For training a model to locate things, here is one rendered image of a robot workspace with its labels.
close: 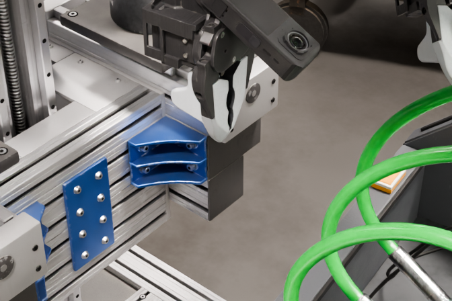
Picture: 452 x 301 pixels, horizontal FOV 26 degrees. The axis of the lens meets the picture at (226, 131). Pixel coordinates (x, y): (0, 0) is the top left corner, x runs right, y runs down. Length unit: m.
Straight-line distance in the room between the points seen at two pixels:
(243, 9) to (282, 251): 1.80
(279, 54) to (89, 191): 0.68
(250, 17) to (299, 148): 2.12
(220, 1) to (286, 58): 0.08
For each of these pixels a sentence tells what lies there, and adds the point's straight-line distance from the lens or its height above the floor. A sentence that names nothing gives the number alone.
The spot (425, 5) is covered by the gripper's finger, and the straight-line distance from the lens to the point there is 1.11.
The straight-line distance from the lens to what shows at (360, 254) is 1.31.
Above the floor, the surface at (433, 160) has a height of 1.32.
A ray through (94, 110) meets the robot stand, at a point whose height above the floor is 0.95.
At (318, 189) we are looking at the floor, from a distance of 2.84.
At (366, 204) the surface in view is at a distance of 1.00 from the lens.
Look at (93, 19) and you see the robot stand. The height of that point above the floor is 1.04.
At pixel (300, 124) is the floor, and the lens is 3.08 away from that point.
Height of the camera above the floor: 1.82
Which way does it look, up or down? 37 degrees down
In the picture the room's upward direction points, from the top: straight up
